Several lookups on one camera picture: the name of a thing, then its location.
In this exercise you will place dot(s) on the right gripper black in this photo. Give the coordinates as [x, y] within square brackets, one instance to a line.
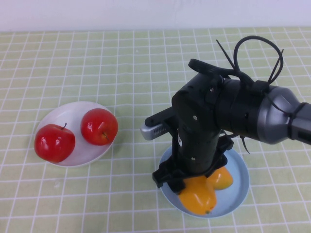
[196, 126]

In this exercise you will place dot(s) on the yellow toy mango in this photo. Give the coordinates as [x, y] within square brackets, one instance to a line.
[222, 179]

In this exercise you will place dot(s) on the orange toy mango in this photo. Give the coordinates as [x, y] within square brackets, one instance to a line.
[198, 197]

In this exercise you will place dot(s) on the red apple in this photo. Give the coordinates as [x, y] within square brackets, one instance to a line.
[54, 144]
[99, 127]

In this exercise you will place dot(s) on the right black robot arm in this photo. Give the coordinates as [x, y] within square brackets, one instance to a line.
[267, 116]

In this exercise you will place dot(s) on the light blue round plate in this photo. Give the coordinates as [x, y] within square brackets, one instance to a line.
[239, 189]

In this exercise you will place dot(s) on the white round plate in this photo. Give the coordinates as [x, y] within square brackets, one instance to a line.
[73, 114]

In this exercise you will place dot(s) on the black looped zip tie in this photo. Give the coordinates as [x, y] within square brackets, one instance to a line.
[257, 37]

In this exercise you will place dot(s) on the green checked tablecloth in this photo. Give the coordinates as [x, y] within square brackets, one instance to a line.
[97, 60]

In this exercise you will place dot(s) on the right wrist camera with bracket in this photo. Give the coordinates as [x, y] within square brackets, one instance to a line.
[153, 131]

